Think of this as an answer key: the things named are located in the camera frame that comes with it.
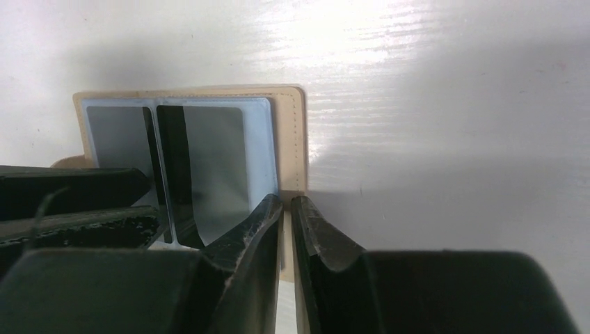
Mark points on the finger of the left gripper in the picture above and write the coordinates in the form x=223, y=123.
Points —
x=130, y=227
x=79, y=189

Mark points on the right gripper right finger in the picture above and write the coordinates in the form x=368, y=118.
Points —
x=344, y=288

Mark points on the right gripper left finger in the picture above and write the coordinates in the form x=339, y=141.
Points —
x=230, y=286

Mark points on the beige card holder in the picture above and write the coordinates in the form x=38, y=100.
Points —
x=274, y=131

